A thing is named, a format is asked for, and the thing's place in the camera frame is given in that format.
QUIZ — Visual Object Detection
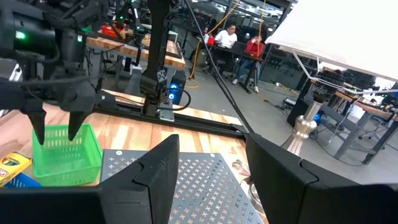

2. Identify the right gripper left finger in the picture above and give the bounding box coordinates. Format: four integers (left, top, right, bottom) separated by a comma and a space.
101, 134, 180, 224

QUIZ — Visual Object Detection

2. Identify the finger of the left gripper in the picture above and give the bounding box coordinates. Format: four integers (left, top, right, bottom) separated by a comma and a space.
26, 109, 47, 146
67, 111, 91, 141

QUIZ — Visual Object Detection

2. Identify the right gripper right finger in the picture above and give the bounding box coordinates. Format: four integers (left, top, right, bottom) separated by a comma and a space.
245, 133, 358, 224

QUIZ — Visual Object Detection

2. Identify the yellow crayon pack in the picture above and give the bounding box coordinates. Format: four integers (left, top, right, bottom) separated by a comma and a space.
0, 151, 33, 188

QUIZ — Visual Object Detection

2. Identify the black office desk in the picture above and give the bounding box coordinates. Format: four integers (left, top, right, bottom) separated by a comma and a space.
203, 37, 265, 94

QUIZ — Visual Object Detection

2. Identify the green plastic basket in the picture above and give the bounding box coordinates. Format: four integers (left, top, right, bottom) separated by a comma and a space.
32, 123, 103, 187

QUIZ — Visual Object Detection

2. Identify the grey perforated metal shelf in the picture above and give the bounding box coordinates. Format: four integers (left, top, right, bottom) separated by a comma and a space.
99, 148, 266, 224

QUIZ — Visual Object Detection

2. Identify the blue plastic basket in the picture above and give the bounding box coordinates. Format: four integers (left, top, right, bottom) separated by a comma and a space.
3, 172, 43, 189

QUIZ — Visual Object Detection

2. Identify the wooden top workbench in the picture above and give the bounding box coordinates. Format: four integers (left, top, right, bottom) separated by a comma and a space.
86, 30, 187, 71

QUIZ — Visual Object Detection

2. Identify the computer tower blue light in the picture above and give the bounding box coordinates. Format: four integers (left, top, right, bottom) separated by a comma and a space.
167, 70, 187, 106

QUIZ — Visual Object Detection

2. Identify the person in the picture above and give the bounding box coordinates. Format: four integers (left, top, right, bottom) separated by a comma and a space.
214, 23, 239, 50
231, 29, 266, 93

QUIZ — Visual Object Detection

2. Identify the bundled lamp cord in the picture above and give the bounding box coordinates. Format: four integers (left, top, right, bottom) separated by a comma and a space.
231, 159, 252, 178

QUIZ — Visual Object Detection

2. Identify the black aluminium table frame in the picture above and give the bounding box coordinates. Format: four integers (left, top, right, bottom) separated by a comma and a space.
90, 0, 254, 141

